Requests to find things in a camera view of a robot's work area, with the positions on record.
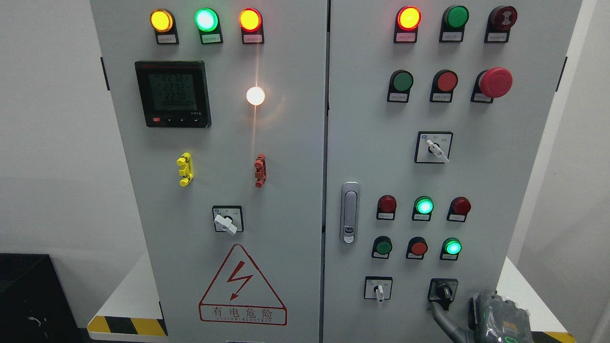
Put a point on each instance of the red push button lower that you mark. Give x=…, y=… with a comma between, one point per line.
x=416, y=248

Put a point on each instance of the black digital power meter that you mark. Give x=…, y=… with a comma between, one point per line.
x=174, y=94

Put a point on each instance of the black rotary knob switch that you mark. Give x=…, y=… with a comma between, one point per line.
x=442, y=291

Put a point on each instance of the white selector switch upper right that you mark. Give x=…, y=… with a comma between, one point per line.
x=433, y=147

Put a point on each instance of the dark red indicator light left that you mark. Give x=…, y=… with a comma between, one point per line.
x=386, y=207

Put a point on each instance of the yellow terminal handle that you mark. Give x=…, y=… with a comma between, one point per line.
x=184, y=162

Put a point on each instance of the red emergency stop mushroom button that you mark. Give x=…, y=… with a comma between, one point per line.
x=490, y=84

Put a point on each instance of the white lit indicator lamp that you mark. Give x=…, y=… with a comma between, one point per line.
x=255, y=96

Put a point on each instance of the red terminal handle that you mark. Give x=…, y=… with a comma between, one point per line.
x=260, y=170

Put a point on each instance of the dark red buzzer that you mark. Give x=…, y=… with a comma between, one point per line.
x=500, y=21

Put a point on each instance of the dark red indicator light right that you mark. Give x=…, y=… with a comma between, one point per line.
x=459, y=209

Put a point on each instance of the red-orange indicator light door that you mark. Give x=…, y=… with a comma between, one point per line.
x=407, y=22
x=251, y=24

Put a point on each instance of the green push button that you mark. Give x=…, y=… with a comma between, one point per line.
x=399, y=85
x=382, y=246

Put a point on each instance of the red-orange indicator light right door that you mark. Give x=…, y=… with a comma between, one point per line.
x=407, y=22

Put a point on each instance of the red push button upper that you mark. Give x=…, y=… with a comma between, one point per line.
x=443, y=85

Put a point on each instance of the green push button lower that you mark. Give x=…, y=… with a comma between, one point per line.
x=382, y=246

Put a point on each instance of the green unlit indicator light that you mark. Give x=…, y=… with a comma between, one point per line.
x=453, y=24

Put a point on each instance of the white selector switch lower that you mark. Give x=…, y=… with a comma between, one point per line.
x=378, y=288

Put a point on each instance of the yellow indicator light top left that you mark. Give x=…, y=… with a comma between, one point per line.
x=164, y=25

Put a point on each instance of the red push button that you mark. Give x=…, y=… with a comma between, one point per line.
x=416, y=248
x=443, y=85

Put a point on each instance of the green push button upper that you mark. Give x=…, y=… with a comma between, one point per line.
x=399, y=85

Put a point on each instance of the white selector switch left door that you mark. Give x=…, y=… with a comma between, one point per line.
x=228, y=219

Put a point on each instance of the red-orange indicator light left door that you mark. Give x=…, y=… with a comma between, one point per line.
x=251, y=24

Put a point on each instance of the silver cabinet door latch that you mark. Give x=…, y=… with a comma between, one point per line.
x=349, y=212

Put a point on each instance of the grey electrical control cabinet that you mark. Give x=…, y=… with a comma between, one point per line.
x=325, y=67

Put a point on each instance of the white platform with hazard stripes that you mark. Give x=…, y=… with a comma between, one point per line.
x=133, y=313

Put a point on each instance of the red electric hazard warning sticker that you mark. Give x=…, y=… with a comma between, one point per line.
x=240, y=293

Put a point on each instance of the green lit indicator middle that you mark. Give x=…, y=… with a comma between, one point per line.
x=422, y=209

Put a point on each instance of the black box lower left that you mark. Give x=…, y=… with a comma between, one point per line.
x=33, y=307

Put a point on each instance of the white selector switch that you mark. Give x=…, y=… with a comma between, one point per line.
x=378, y=288
x=433, y=147

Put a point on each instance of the dark red indicator light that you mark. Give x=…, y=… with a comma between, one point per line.
x=459, y=209
x=386, y=207

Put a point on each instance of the green lit indicator light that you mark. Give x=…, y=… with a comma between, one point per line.
x=208, y=24

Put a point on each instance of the green lit indicator lower right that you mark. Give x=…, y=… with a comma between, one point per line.
x=450, y=249

